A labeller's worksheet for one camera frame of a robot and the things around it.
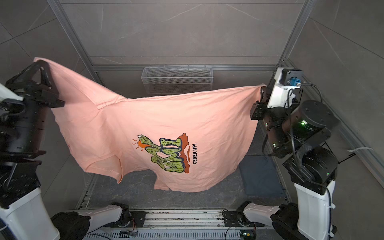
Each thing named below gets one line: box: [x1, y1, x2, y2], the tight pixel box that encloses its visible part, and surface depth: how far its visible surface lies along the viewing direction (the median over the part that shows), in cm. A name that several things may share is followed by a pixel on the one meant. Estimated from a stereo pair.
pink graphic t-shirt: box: [33, 57, 265, 192], surface depth 48 cm
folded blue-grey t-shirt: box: [239, 154, 286, 197], surface depth 87 cm
